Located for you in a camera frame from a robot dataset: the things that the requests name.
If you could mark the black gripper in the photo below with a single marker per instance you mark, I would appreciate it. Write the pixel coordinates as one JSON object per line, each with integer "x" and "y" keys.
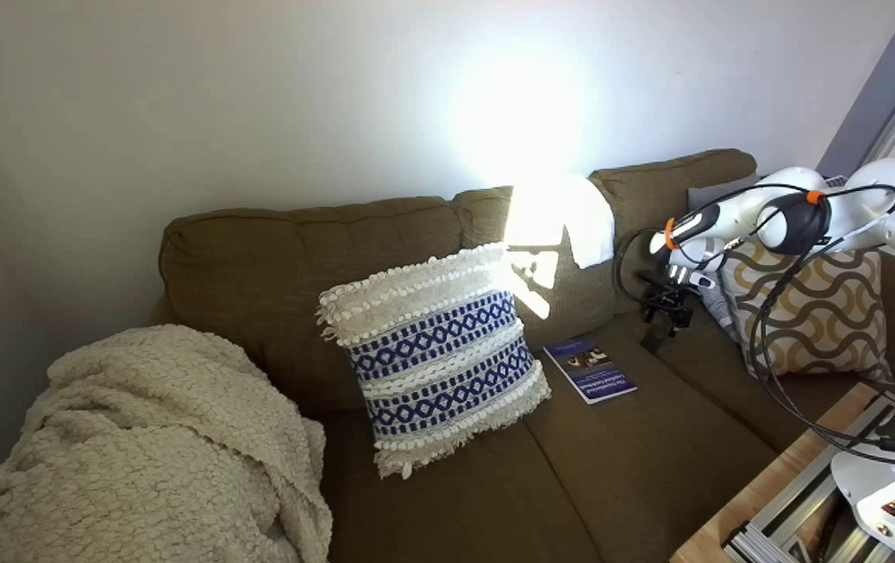
{"x": 679, "y": 289}

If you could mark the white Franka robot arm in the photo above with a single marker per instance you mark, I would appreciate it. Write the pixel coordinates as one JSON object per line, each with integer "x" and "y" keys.
{"x": 887, "y": 207}

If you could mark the brown fabric couch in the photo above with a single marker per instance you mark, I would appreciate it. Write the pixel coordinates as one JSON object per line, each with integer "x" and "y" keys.
{"x": 625, "y": 459}

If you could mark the blue booklet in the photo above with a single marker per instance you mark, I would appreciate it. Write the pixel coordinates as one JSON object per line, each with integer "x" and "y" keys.
{"x": 593, "y": 371}

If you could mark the yellow grey wave pillow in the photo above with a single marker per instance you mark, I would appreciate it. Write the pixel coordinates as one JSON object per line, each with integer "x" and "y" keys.
{"x": 834, "y": 315}

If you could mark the wooden table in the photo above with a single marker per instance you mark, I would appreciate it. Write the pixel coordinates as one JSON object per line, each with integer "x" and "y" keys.
{"x": 771, "y": 480}

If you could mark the blue white patterned pillow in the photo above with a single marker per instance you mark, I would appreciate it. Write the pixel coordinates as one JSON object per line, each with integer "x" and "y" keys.
{"x": 437, "y": 355}

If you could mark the cream knit blanket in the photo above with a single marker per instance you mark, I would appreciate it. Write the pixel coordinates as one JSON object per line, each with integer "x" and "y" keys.
{"x": 145, "y": 450}

